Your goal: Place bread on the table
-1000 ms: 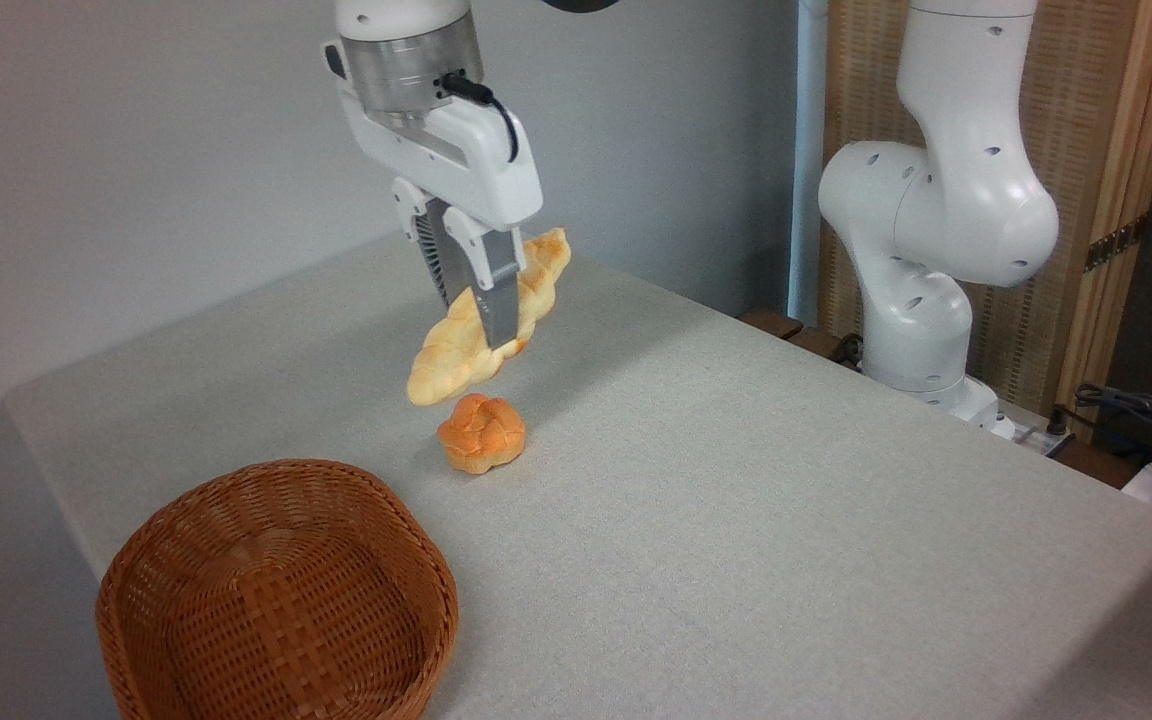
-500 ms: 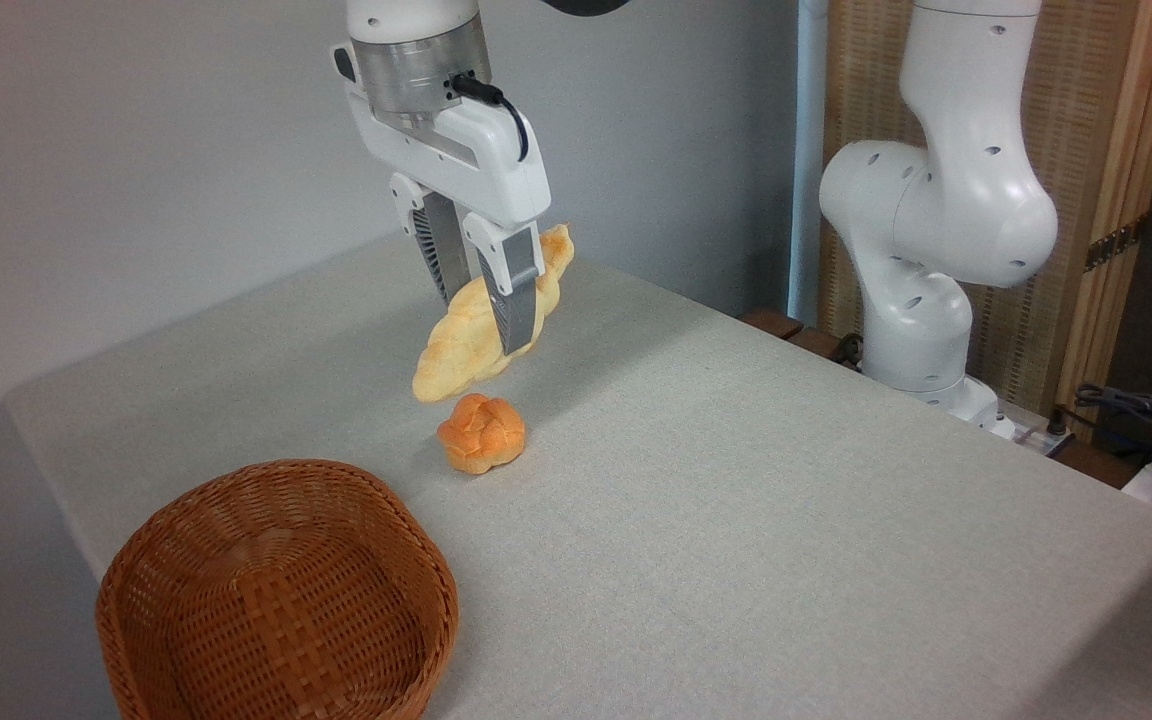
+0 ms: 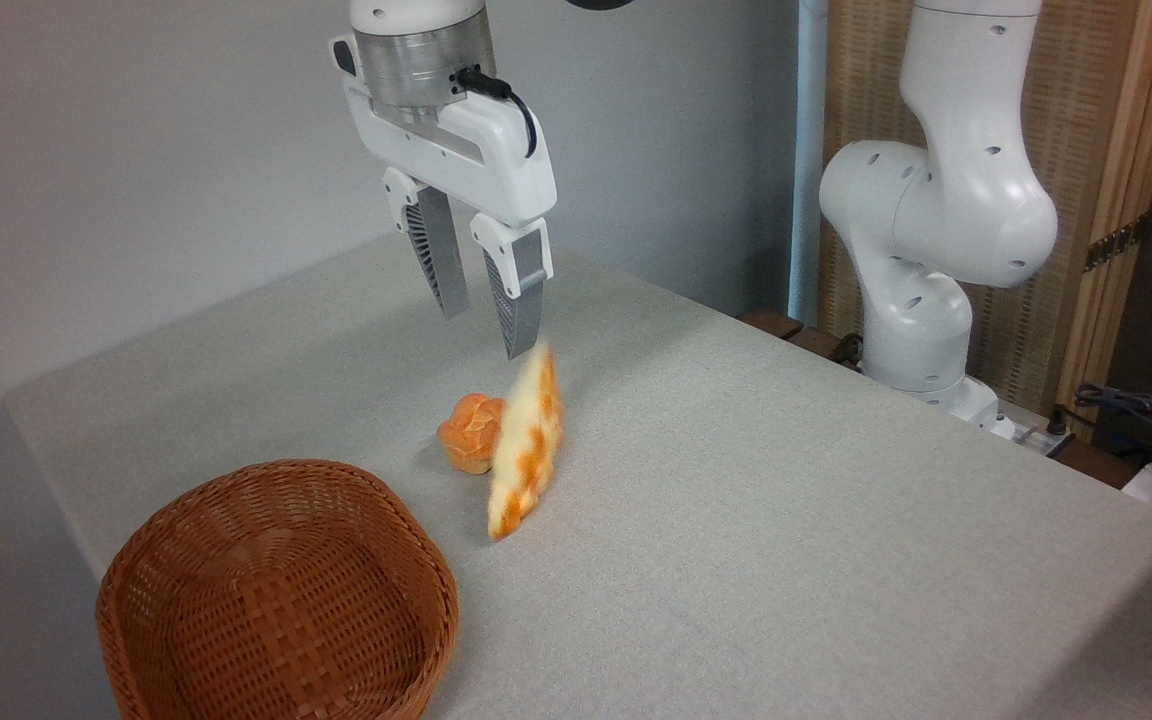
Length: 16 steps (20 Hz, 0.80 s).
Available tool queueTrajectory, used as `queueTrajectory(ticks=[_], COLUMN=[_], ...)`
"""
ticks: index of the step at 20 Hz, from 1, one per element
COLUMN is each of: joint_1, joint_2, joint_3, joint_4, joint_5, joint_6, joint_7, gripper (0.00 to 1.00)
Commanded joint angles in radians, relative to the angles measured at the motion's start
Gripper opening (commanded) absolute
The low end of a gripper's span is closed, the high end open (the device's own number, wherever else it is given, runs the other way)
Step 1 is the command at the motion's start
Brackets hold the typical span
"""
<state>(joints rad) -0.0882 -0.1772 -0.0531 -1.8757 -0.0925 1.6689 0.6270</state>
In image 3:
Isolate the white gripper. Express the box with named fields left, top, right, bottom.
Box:
left=331, top=35, right=557, bottom=361

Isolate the long pale bread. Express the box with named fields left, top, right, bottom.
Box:
left=487, top=340, right=564, bottom=542

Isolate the round orange bread roll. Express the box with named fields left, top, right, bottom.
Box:
left=437, top=394, right=508, bottom=475

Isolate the silver wrist flange cylinder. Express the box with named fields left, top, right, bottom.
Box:
left=352, top=12, right=497, bottom=127

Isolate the brown wooden block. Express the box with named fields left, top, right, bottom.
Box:
left=739, top=309, right=805, bottom=341
left=786, top=327, right=853, bottom=364

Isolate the white vertical pipe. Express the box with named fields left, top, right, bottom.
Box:
left=788, top=0, right=829, bottom=326

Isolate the brown wicker basket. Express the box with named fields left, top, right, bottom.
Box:
left=96, top=459, right=460, bottom=720

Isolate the grey tablecloth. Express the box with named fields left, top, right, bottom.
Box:
left=1, top=228, right=1152, bottom=720

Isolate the white power strip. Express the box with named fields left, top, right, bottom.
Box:
left=996, top=412, right=1077, bottom=457

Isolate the metal screen hinge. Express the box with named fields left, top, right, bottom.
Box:
left=1084, top=214, right=1150, bottom=272

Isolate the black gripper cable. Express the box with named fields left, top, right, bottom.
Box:
left=456, top=67, right=538, bottom=159

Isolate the black cable bundle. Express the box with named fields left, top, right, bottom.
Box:
left=1054, top=383, right=1152, bottom=471

